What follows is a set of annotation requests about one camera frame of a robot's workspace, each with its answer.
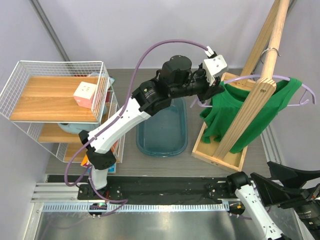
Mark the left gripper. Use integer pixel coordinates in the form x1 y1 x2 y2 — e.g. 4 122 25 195
169 62 225 103

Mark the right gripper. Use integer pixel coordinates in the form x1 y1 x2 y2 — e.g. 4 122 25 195
251 158 320 239

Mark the lilac plastic clothes hanger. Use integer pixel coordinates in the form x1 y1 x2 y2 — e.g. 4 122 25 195
189 47 317 108

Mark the green tank top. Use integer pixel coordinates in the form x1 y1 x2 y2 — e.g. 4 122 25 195
199 78 302 154

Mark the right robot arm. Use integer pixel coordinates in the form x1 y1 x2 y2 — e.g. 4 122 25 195
225 161 320 240

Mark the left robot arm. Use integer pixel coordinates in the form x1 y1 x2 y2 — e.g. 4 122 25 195
78 54 228 200

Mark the teal plastic basin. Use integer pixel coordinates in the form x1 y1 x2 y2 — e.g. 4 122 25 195
136 98 188 157

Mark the wooden clothes rack stand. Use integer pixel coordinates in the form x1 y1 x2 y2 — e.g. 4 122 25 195
191 0 291 173

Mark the colourful children's book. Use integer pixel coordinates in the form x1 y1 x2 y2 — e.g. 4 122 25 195
80 141 119 173

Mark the pink white cube socket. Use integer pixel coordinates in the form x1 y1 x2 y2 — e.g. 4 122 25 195
73 81 97 109

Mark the light blue plush toy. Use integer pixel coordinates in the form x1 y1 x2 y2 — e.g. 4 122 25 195
57 72 116 136

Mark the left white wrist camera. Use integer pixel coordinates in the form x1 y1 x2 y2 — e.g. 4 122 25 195
202 46 228 86

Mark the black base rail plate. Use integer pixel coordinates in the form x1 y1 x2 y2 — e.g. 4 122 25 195
77 176 241 205

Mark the white wire shelf rack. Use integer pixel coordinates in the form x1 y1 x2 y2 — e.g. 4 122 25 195
0 60 119 163

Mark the white slotted cable duct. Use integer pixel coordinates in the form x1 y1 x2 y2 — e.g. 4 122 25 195
42 202 230 213

